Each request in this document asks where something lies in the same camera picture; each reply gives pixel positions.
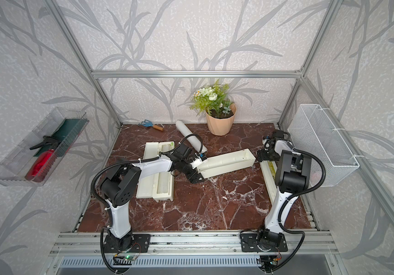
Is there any cream dispenser lid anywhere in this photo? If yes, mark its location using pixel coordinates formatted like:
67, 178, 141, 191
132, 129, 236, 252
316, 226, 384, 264
260, 160, 277, 204
136, 142, 159, 199

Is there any white plastic wrap roll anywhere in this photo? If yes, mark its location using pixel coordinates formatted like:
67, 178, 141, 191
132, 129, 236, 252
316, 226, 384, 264
175, 120, 208, 154

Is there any cream dispenser box base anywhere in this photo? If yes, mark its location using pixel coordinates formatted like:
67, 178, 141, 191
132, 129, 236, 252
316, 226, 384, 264
152, 142, 175, 202

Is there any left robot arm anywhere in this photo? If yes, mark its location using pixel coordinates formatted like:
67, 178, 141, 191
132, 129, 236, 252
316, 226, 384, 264
90, 143, 207, 241

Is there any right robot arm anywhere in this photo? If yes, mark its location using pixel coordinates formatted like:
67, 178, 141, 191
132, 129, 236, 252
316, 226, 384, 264
257, 130, 326, 246

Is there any blue garden trowel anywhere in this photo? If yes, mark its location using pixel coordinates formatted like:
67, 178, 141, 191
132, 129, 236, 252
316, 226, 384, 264
138, 119, 164, 131

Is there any potted green plant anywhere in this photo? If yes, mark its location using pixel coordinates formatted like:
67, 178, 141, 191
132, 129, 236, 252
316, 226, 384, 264
190, 80, 236, 136

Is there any green cloth in tray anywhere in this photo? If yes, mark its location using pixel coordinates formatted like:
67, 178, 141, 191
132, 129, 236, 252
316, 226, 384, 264
34, 119, 88, 157

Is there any red spray bottle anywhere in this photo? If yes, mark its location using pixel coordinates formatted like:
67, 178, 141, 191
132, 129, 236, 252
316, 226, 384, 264
25, 136, 60, 182

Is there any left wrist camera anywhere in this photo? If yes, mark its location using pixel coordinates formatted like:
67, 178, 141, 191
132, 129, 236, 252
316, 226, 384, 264
191, 153, 207, 169

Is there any white wire basket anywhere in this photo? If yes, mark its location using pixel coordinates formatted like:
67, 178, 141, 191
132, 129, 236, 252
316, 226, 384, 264
288, 104, 360, 187

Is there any clear wall tray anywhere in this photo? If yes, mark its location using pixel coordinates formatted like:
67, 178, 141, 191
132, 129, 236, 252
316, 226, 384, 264
0, 107, 89, 187

